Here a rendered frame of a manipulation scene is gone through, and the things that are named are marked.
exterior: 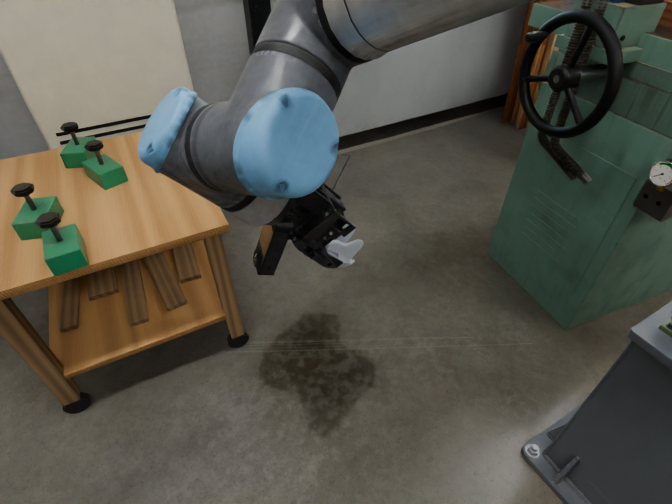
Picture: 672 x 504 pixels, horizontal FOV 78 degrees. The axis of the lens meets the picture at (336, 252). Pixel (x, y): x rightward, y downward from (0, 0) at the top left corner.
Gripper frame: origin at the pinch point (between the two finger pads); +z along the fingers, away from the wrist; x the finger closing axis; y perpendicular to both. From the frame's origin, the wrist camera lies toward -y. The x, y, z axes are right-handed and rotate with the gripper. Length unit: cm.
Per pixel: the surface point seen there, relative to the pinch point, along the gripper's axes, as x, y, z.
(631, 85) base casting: 30, 69, 51
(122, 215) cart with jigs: 48, -47, -11
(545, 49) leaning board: 152, 106, 145
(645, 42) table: 33, 75, 44
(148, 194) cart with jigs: 56, -43, -6
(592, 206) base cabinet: 21, 48, 76
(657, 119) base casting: 20, 68, 54
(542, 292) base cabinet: 18, 23, 106
